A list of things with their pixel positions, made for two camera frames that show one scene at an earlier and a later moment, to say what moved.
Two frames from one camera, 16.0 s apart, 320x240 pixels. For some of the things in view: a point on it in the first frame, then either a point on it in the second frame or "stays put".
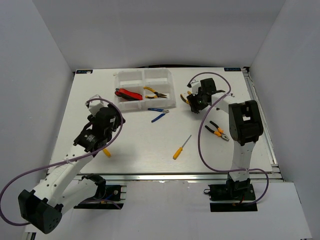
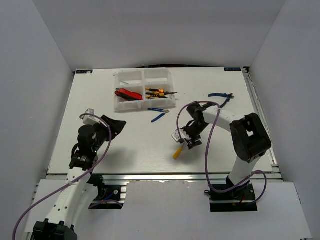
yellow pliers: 183,98 to 153,95
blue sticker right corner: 232,69 stays put
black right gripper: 192,100 to 191,140
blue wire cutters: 164,112 stays put
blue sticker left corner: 84,71 stays put
